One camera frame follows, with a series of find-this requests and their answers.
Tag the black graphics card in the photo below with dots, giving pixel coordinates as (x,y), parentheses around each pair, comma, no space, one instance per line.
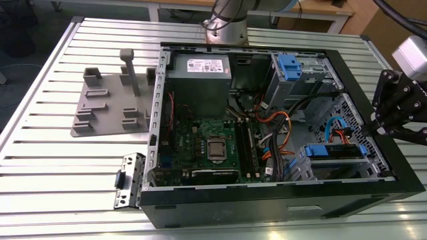
(214,175)

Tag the grey parts rack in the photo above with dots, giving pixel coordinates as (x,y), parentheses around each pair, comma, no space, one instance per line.
(110,117)

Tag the wooden desk white frame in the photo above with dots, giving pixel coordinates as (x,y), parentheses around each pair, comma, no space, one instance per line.
(320,7)

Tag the CPU socket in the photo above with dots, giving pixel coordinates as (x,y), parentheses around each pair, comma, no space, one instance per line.
(216,137)

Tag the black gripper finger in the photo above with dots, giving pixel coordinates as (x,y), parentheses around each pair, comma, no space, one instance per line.
(383,95)
(407,135)

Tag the metal slot retainer bracket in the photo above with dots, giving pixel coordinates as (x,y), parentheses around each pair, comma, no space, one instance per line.
(131,175)

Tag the silver CPU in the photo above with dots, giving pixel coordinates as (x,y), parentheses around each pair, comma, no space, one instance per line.
(216,150)

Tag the hard disk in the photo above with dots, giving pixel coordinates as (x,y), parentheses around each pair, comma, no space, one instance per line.
(340,151)

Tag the grey power supply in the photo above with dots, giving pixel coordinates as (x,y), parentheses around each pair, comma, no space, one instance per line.
(200,95)

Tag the metal optical drive cage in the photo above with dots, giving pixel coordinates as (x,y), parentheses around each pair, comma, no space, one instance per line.
(283,92)

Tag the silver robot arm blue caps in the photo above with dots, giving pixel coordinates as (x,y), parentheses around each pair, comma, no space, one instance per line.
(230,32)

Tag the green motherboard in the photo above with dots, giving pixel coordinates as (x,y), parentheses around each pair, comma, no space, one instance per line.
(216,127)

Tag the blue drive latch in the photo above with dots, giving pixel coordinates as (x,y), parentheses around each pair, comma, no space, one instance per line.
(288,67)

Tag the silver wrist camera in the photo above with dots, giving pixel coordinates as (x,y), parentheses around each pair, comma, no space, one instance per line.
(411,57)

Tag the brown wooden cabinet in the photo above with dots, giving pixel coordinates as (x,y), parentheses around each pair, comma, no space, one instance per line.
(377,30)

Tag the metal disk bay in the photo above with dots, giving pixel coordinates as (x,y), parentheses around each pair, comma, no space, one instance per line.
(336,163)

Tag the black RAM stick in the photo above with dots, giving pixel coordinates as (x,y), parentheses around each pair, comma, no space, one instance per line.
(252,150)

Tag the black PC case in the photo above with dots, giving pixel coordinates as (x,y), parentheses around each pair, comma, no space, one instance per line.
(234,210)

